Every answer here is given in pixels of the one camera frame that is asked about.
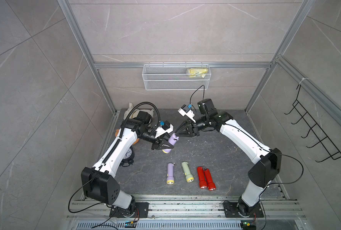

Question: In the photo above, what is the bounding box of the red flashlight left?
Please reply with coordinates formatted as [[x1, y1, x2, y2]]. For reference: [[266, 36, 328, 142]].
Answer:
[[197, 166, 208, 189]]

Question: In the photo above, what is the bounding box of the black corrugated cable left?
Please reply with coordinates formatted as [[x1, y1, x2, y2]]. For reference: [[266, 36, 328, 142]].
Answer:
[[120, 102, 161, 139]]

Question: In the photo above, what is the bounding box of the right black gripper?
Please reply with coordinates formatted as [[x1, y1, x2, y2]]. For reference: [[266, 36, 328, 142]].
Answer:
[[174, 117, 208, 139]]

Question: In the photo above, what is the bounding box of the yellow item in basket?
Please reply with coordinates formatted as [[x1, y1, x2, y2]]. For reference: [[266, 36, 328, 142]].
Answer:
[[186, 68, 209, 78]]

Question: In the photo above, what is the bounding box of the white wire wall basket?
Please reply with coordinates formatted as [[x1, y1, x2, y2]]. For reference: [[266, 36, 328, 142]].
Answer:
[[142, 64, 211, 91]]

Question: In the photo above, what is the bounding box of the orange plush toy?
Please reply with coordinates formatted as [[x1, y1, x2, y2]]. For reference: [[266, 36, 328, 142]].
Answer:
[[115, 129, 139, 145]]

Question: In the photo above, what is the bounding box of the white plush dog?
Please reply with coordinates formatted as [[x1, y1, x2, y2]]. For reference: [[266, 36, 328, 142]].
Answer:
[[123, 102, 154, 120]]

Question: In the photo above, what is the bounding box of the purple flashlight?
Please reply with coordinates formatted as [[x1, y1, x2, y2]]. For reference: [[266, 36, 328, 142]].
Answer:
[[162, 133, 179, 153], [167, 163, 175, 185]]

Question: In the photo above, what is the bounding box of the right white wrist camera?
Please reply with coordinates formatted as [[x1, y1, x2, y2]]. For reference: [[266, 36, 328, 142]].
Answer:
[[178, 104, 196, 123]]

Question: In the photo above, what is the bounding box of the red flashlight right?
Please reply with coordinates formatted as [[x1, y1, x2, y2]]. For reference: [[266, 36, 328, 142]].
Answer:
[[204, 168, 216, 191]]

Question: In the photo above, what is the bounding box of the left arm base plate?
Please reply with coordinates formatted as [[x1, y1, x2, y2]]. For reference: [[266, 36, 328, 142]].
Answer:
[[110, 202, 149, 218]]

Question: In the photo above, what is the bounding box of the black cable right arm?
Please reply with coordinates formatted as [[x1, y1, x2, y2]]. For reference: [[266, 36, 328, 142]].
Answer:
[[189, 84, 305, 185]]

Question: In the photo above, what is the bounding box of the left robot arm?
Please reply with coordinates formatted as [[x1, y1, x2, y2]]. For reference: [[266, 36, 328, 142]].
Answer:
[[81, 111, 174, 215]]

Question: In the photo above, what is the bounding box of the black alarm clock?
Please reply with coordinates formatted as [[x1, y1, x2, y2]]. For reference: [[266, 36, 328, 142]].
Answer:
[[120, 147, 135, 167]]

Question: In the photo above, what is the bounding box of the red flashlight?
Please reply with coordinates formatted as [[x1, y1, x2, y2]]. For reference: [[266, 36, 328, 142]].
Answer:
[[197, 166, 208, 189], [204, 168, 216, 191]]

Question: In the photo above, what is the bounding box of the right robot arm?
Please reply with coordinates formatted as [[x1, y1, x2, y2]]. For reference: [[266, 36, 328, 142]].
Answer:
[[175, 99, 282, 217]]

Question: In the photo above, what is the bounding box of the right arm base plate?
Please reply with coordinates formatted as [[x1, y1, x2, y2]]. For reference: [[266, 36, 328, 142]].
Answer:
[[223, 201, 265, 218]]

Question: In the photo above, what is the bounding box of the black wall hook rack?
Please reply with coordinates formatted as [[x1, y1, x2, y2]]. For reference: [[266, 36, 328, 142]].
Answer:
[[284, 84, 341, 163]]

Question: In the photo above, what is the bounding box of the green flashlight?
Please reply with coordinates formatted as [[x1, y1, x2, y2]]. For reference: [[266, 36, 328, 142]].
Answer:
[[182, 162, 194, 183]]

